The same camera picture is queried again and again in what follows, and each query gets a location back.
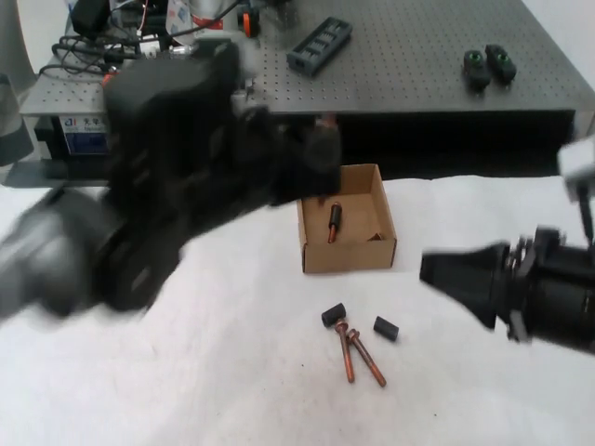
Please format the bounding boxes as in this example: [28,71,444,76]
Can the metal bench with holes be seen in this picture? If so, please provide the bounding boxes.
[19,0,595,123]

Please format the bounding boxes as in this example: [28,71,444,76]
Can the grey box with blue label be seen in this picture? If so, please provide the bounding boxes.
[32,114,112,159]

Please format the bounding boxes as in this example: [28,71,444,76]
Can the black power adapter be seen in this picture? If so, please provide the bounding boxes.
[71,0,112,37]

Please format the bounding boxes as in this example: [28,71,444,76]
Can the black part with green lens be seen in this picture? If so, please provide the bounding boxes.
[462,47,492,93]
[483,43,519,85]

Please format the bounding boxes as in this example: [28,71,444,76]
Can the black cable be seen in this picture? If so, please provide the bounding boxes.
[38,35,140,78]

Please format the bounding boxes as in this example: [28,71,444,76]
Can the cardboard box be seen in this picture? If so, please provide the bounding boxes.
[296,163,398,275]

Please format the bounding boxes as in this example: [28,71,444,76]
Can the black sleeve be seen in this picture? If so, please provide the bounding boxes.
[372,315,401,344]
[320,302,350,331]

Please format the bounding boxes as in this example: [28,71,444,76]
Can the grey bit holder case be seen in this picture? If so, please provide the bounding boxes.
[285,16,353,76]

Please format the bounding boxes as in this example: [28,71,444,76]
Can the copper bolt in black sleeve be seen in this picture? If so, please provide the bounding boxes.
[325,201,343,244]

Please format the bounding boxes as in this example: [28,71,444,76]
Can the orange and black wheel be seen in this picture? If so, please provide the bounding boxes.
[237,8,262,37]

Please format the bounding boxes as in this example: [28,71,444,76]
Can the white cylinder with label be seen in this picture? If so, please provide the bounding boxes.
[189,0,230,30]

